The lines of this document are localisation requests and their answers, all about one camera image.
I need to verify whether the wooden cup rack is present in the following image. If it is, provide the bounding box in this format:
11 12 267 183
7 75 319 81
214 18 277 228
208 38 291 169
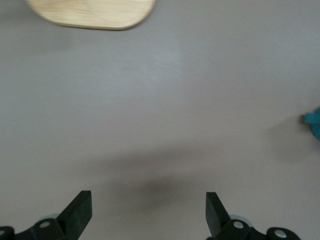
24 0 157 31

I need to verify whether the teal ribbed mug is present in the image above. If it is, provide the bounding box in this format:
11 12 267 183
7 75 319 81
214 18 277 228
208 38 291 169
304 106 320 140

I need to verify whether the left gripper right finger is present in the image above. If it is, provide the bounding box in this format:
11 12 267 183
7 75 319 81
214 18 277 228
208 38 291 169
205 191 301 240

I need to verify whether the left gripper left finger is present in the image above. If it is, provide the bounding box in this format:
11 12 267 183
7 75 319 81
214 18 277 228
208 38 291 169
0 190 93 240

